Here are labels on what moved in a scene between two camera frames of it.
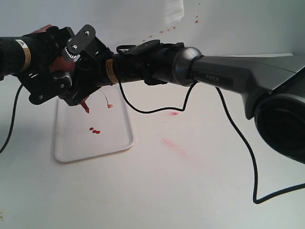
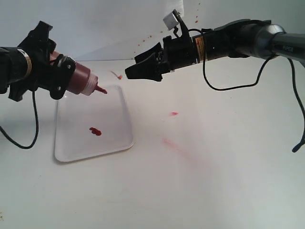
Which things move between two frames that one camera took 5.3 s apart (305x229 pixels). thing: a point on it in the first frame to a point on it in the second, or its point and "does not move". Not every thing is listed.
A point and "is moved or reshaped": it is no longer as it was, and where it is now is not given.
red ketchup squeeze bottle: (62, 63) is moved or reshaped
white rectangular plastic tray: (106, 129) does not move
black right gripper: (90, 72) to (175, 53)
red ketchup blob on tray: (95, 131) does not move
